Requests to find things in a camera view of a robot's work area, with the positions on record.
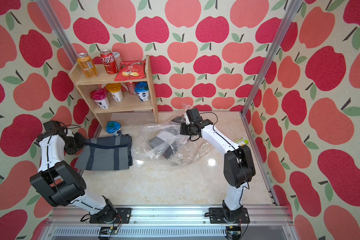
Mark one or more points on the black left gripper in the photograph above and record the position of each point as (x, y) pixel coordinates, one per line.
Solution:
(81, 142)

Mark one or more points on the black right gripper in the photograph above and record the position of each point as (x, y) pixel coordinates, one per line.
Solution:
(184, 131)

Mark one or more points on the dark plaid grey scarf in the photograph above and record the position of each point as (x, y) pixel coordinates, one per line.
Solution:
(106, 154)

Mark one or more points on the clear plastic vacuum bag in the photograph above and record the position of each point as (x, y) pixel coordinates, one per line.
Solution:
(192, 151)

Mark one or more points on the black white checked scarf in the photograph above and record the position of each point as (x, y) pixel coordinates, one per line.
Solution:
(168, 139)

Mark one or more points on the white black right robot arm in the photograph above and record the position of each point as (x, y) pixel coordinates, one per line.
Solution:
(238, 168)

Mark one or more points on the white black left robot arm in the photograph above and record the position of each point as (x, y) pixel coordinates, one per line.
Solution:
(60, 184)

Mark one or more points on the red chips bag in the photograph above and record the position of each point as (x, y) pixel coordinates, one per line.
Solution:
(131, 70)

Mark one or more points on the blue lid cup on table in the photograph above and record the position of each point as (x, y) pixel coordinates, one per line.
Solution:
(114, 128)

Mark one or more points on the green white small box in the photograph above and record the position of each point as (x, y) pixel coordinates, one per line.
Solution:
(242, 141)

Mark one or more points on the pink lid cup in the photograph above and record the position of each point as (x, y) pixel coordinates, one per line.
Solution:
(100, 98)

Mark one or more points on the wooden two-tier shelf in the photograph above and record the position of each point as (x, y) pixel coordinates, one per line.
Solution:
(130, 102)

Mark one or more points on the blue lid cup on shelf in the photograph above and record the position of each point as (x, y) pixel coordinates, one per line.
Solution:
(143, 92)

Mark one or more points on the yellow lid cup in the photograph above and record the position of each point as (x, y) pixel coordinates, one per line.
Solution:
(116, 91)

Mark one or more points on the small red can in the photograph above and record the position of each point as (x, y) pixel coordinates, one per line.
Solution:
(132, 88)

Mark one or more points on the orange soda can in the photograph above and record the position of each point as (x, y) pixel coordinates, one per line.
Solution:
(87, 65)

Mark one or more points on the red cola can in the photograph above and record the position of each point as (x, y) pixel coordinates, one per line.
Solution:
(109, 62)

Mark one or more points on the silver can behind cola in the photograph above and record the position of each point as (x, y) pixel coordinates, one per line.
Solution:
(118, 59)

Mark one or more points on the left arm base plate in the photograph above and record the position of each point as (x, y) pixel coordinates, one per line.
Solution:
(111, 215)

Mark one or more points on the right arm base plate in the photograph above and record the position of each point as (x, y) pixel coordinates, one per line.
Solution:
(225, 216)

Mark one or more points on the aluminium front rail frame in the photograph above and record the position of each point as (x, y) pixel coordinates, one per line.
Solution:
(261, 222)

